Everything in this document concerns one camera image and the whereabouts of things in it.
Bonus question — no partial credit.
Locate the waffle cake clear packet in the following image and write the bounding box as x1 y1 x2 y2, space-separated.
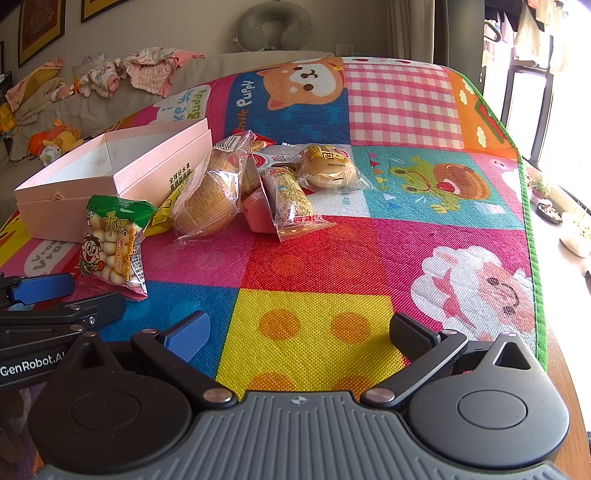
171 130 257 241

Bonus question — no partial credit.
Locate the pink floral baby cloth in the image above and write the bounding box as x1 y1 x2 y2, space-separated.
124 47 206 99

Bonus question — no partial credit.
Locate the small potted plant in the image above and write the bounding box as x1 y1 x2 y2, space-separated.
526 173 553 202

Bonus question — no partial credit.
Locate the burger shaped bun packet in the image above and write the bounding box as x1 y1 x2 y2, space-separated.
295 143 377 195

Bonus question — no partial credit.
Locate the rice cracker bar packet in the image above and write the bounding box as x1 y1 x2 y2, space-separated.
262 165 338 243

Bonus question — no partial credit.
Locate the dark shallow plant dish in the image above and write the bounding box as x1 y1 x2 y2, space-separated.
536 199 564 226

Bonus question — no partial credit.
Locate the pink baby blanket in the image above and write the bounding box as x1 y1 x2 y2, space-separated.
4 56 64 112

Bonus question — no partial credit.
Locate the hanging laundry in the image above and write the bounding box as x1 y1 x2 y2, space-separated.
484 0 591 75

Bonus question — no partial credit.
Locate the orange plush toy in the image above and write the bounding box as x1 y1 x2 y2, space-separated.
28 120 86 168

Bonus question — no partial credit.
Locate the large framed picture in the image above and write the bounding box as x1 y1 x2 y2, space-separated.
17 0 66 68

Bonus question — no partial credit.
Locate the white pink baby garment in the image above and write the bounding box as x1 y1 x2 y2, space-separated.
73 58 128 99

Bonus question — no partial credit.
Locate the grey neck pillow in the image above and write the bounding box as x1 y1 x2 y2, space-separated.
235 4 313 52

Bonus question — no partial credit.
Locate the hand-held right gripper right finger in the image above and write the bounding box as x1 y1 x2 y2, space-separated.
360 313 546 409

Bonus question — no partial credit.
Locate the pink cardboard box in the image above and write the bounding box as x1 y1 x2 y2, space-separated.
14 117 213 243

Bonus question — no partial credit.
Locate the black window frame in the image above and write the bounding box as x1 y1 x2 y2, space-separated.
502 60 556 163

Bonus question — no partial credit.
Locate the yellow snack packet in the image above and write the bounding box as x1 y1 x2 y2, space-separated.
146 181 186 237

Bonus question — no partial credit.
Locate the beige curtain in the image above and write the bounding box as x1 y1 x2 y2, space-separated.
387 0 486 89

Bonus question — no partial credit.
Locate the jelly cup red white lid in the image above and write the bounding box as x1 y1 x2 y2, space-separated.
252 150 305 171

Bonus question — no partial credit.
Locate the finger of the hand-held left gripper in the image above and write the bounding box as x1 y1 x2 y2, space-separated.
0 292 127 331
0 272 75 306

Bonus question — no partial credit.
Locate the small framed picture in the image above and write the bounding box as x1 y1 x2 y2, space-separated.
81 0 136 23

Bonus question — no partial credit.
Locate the colourful cartoon play mat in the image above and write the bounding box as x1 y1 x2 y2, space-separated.
0 55 548 385

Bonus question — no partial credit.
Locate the pink snack packet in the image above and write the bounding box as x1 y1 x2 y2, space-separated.
242 190 279 234

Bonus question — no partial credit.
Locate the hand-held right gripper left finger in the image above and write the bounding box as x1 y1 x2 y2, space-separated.
69 310 238 409

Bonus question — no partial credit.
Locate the white plant pot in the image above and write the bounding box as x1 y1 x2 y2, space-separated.
560 208 591 258

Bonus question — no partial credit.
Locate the green milk ball snack packet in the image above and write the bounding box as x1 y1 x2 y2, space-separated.
79 195 160 301

